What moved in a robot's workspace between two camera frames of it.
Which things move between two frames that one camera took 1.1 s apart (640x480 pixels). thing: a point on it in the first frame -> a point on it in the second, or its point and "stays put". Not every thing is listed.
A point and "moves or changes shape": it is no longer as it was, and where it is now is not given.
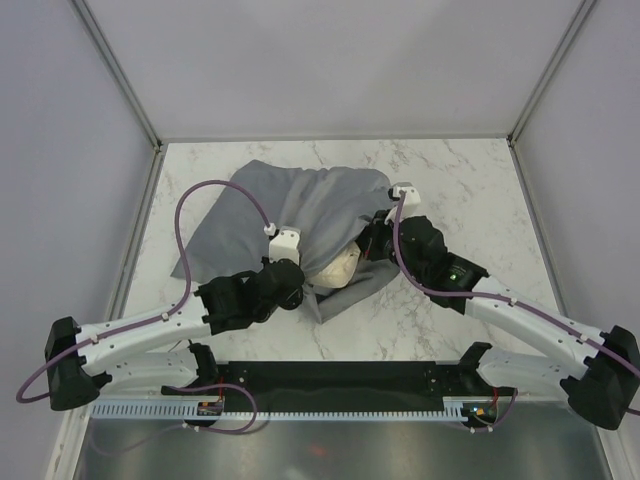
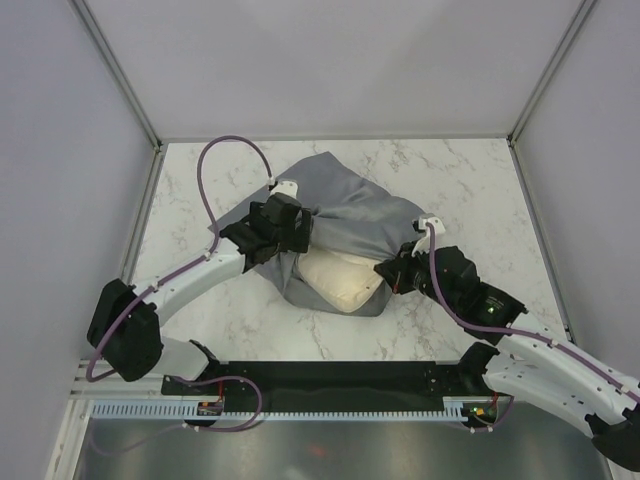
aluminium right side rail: x=537 y=226 stays put
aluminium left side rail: x=137 y=232 stays put
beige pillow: x=341 y=274 moves or changes shape
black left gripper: x=295 y=297 -> x=297 y=240
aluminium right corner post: x=513 y=133 stays put
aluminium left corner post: x=119 y=72 stays put
